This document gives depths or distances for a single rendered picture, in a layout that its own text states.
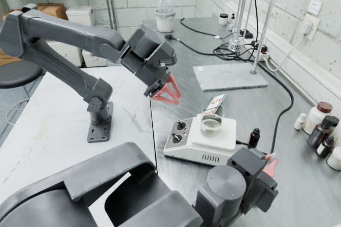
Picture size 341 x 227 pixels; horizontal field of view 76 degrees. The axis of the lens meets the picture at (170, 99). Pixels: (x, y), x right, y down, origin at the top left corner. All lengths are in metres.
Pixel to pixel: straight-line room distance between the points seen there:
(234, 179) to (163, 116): 0.49
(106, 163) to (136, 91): 0.76
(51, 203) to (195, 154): 0.50
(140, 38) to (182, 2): 2.42
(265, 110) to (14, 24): 0.83
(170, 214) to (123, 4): 2.84
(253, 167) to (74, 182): 0.27
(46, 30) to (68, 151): 0.36
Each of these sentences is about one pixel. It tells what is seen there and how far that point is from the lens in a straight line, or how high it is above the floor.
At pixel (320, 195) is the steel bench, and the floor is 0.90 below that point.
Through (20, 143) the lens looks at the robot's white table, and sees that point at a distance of 0.86.
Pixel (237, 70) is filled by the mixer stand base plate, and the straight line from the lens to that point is 1.11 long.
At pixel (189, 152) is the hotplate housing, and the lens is 0.64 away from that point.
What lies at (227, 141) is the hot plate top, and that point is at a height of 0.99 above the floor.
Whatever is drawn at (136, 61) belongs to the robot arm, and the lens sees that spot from 0.62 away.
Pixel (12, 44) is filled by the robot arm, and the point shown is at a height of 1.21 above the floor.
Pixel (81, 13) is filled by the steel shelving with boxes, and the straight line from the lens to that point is 2.70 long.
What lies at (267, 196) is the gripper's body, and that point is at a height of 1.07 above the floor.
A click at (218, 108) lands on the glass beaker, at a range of 0.61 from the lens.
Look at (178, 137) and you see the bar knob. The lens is 0.65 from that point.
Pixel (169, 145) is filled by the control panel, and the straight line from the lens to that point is 0.66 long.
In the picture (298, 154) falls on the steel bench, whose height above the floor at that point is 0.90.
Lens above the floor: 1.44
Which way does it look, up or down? 38 degrees down
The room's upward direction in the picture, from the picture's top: straight up
